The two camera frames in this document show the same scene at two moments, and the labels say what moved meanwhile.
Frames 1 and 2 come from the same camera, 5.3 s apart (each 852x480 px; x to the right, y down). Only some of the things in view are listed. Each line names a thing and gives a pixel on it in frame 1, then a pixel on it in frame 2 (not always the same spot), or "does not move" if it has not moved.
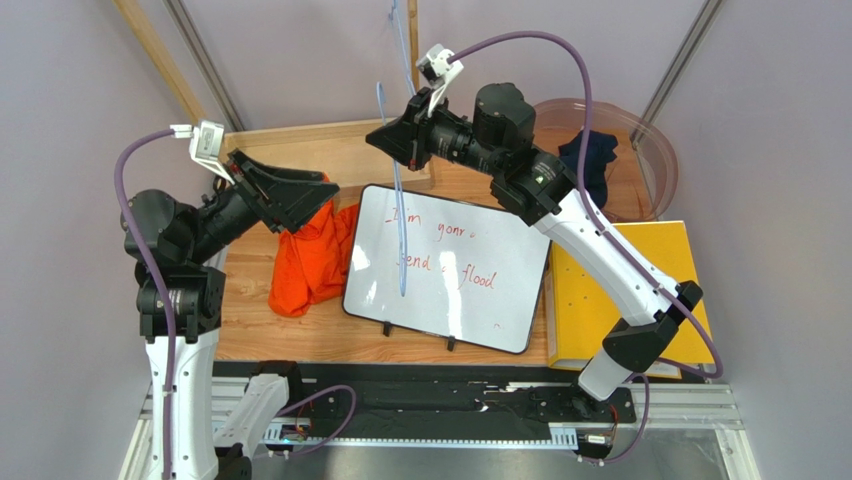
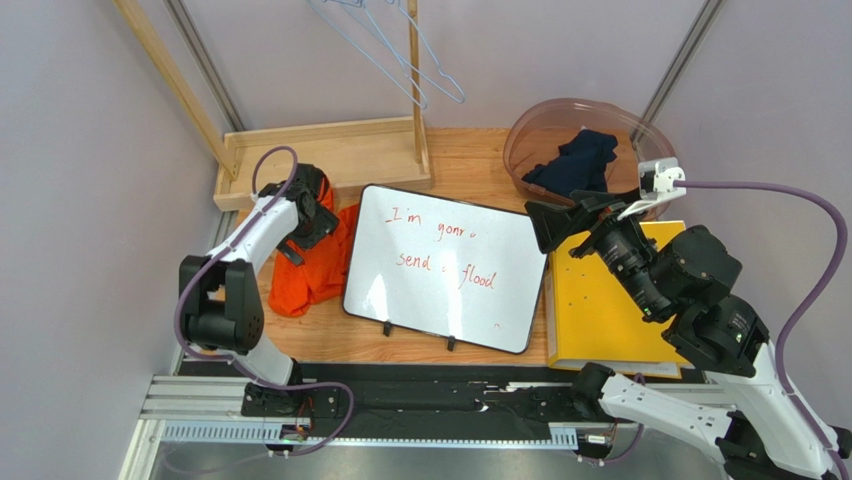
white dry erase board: x=474 y=273 does not move
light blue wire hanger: x=394 y=14 → x=419 y=72
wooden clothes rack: x=338 y=150 does not move
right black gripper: x=418 y=128 → x=584 y=222
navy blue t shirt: x=598 y=155 does not move
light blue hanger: x=401 y=223 → x=375 y=62
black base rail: x=327 y=396 does not move
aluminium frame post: x=676 y=71 does not move
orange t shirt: x=311 y=265 does not move
